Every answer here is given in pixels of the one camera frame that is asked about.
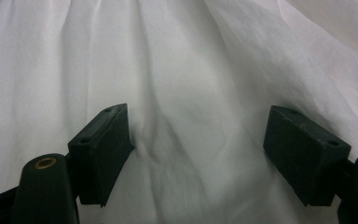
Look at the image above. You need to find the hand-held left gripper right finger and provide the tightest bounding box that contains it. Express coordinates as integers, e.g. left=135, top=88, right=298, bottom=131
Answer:
left=263, top=105, right=352, bottom=207

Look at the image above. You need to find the white cloth garment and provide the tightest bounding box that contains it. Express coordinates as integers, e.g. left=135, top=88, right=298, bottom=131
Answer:
left=0, top=0, right=358, bottom=224

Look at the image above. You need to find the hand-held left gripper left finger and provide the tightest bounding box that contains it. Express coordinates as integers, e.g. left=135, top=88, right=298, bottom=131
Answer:
left=68, top=103, right=136, bottom=208

